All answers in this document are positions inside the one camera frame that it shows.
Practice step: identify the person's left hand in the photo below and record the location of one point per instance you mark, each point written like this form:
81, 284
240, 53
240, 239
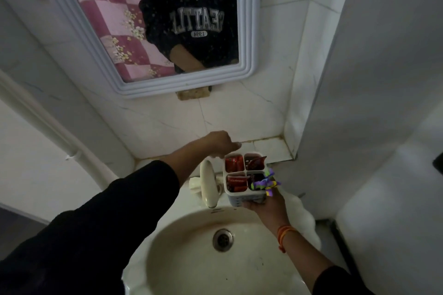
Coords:
221, 144

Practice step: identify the person's right hand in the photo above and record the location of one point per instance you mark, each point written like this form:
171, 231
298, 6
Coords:
270, 210

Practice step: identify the small red toothpaste tube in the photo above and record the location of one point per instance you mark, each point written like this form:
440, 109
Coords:
234, 163

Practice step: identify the grey perforated holder basket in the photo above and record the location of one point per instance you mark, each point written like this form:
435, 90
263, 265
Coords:
238, 198

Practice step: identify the long red toothpaste tube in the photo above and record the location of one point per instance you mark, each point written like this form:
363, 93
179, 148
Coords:
237, 183

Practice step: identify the white sink basin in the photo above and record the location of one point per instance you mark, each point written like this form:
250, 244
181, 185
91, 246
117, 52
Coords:
193, 270

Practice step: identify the person's right forearm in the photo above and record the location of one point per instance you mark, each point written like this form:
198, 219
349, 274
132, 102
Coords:
311, 263

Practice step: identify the person's left forearm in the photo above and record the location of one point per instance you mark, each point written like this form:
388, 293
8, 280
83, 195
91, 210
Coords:
90, 232

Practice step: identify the metal sink drain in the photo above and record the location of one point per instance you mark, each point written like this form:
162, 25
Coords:
223, 240

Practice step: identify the orange thread wristband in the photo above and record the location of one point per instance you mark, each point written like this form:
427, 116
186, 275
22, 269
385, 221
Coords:
284, 232

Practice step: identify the cream plastic faucet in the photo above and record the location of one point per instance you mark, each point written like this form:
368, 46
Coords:
208, 184

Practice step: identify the wooden block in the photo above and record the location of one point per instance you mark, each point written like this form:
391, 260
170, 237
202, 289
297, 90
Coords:
193, 93

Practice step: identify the black drain pipe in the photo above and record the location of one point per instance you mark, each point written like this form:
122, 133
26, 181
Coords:
342, 246

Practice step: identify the white framed mirror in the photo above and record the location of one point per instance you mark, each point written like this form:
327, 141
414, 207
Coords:
247, 28

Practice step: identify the white pipe clamp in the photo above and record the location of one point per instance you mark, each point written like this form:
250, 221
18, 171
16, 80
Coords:
73, 156

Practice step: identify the white wall pipe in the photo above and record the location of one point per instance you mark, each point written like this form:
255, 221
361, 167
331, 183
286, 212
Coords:
45, 125

